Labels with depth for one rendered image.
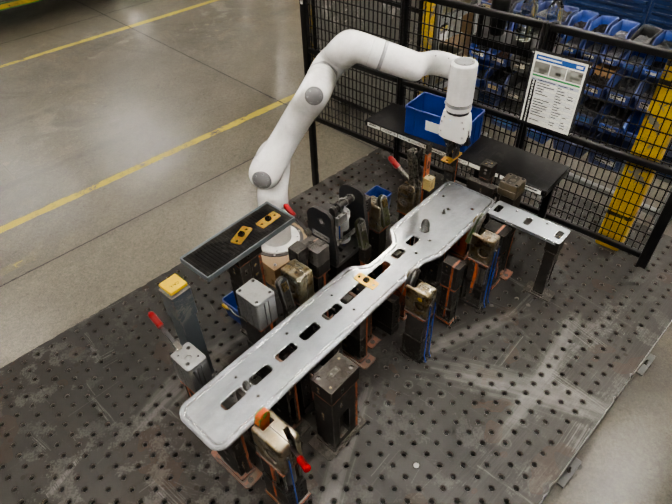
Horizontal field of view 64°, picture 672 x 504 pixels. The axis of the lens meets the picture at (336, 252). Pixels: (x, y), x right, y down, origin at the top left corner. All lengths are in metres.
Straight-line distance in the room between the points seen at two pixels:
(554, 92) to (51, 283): 2.92
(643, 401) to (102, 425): 2.35
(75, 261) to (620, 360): 3.04
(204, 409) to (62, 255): 2.44
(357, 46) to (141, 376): 1.32
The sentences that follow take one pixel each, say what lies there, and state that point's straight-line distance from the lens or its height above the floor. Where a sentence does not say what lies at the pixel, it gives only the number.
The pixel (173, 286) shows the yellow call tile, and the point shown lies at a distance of 1.63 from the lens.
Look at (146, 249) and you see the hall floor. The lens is 3.63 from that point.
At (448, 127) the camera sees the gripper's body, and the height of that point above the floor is 1.37.
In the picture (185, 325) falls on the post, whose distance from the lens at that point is 1.73.
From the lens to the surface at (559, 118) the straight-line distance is 2.33.
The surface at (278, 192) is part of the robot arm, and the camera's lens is 2.07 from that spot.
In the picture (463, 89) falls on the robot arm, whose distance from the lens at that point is 1.76.
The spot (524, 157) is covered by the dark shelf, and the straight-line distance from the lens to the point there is 2.40.
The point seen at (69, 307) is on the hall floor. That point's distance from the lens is 3.45.
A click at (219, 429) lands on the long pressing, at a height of 1.00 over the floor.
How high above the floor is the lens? 2.28
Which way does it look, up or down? 43 degrees down
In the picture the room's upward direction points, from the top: 2 degrees counter-clockwise
